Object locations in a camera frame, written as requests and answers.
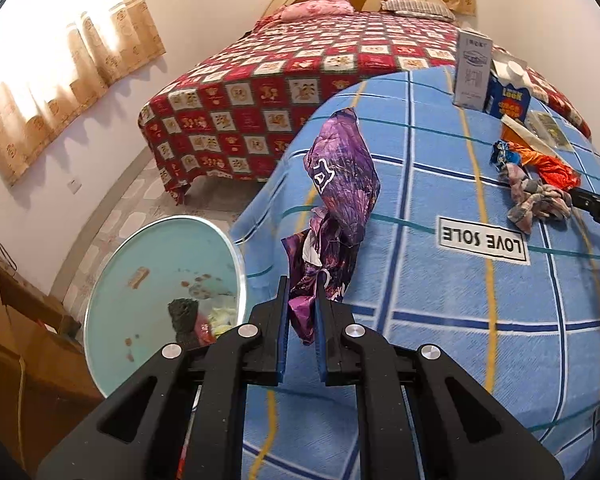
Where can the white wall socket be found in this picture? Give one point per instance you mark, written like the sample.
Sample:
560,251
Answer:
74,186

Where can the clear packet dark contents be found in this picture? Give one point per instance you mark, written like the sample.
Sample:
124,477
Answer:
550,130

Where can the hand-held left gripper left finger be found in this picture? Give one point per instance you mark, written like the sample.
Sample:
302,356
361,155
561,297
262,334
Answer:
281,340

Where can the white tall carton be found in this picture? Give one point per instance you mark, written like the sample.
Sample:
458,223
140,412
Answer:
472,70

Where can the bed with red quilt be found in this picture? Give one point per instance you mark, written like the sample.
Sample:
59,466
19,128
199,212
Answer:
280,95

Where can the teal round bin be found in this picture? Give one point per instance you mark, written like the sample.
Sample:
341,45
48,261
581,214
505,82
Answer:
145,270

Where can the purple patterned cloth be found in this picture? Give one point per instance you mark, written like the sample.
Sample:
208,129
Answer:
345,185

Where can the red crumpled cloth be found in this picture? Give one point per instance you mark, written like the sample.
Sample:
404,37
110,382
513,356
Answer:
550,167

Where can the pink pillow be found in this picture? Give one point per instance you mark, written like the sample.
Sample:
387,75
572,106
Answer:
315,9

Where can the white plastic wrapper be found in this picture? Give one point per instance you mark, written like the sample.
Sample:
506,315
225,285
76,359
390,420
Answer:
522,132

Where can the black knitted sock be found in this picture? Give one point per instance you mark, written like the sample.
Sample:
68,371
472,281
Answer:
182,317

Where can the striped pillow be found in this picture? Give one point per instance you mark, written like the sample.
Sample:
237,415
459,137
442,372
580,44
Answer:
415,9

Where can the pale yellow plastic bag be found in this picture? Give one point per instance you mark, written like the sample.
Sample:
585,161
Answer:
222,317

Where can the blue checked blanket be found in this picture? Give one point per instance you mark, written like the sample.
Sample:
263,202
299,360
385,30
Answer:
430,310

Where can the blue carton with white cap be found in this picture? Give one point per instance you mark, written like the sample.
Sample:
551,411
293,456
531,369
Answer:
510,97

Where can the brown wooden furniture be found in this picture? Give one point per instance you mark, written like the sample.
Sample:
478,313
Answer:
25,360

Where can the blue snack wrapper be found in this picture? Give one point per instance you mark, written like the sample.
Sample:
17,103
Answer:
502,152

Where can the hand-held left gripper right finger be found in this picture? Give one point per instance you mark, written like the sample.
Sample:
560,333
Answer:
322,345

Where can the multicoloured fabric scrunchie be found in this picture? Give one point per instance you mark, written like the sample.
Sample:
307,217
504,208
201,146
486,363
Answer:
530,200

